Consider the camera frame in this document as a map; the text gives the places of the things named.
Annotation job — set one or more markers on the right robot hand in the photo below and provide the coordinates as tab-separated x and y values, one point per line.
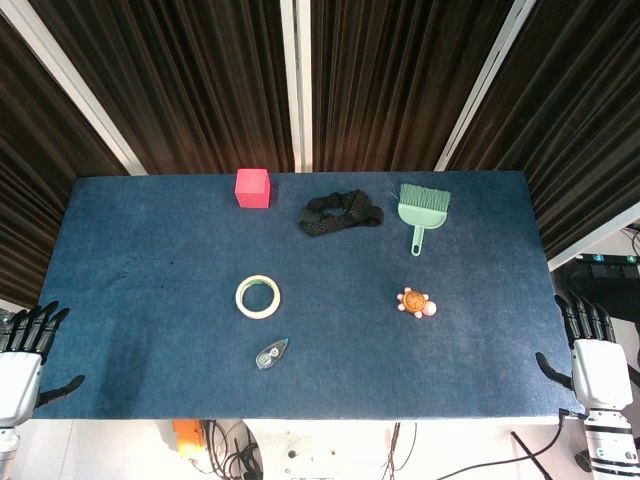
595	367

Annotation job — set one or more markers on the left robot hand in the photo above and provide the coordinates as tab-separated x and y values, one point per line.
20	370

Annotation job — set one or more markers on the orange turtle toy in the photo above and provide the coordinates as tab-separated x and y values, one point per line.
416	303

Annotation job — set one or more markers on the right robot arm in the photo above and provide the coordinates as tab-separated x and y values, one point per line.
610	442

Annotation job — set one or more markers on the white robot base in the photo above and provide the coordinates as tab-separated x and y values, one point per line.
330	450

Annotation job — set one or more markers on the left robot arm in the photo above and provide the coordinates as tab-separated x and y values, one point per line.
6	445

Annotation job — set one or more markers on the black equipment with teal lights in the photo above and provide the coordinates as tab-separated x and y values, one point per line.
605	270

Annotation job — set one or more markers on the orange device under table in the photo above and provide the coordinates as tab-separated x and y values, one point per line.
187	440

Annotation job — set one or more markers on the blue table cloth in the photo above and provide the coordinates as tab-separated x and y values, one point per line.
200	250

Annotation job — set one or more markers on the green dustpan with brush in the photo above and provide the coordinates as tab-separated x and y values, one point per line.
422	210

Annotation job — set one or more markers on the cream masking tape roll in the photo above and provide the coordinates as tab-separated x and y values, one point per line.
258	296

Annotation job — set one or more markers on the clear correction tape dispenser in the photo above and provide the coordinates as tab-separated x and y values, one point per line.
271	353

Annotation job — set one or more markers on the pink cube block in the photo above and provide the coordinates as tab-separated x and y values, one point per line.
253	188

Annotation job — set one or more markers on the black mesh headband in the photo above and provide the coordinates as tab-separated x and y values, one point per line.
325	217

